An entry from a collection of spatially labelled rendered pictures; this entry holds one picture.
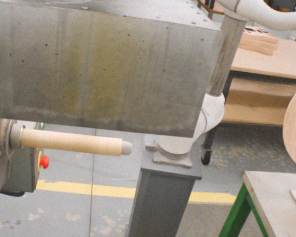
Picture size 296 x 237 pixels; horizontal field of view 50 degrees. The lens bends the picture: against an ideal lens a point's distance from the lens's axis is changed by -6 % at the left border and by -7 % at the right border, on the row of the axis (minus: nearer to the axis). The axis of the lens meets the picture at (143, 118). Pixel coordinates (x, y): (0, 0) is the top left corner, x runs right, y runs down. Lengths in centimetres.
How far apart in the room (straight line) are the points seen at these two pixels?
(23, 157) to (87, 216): 131
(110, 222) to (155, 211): 55
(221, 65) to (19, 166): 96
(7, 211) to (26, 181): 126
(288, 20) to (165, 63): 87
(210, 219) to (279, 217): 128
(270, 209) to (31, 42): 92
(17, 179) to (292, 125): 73
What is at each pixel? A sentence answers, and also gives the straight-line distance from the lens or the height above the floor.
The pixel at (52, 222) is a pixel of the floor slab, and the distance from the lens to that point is 213.
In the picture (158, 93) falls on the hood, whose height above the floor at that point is 144.
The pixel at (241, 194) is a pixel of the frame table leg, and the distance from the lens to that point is 126.
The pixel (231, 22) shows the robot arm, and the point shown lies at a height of 134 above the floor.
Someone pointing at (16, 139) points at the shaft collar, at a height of 126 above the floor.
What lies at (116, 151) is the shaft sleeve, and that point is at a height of 125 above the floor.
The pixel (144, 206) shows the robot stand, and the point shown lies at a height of 46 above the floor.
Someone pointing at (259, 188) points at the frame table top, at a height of 93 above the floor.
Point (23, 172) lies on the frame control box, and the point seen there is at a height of 99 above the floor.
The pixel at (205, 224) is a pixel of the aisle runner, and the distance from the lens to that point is 230.
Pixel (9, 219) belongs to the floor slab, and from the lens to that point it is 216.
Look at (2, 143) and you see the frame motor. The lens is 59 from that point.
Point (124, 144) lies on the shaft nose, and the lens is 61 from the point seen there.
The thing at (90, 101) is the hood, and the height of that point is 142.
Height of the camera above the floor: 161
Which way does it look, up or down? 30 degrees down
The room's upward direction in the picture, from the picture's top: 11 degrees clockwise
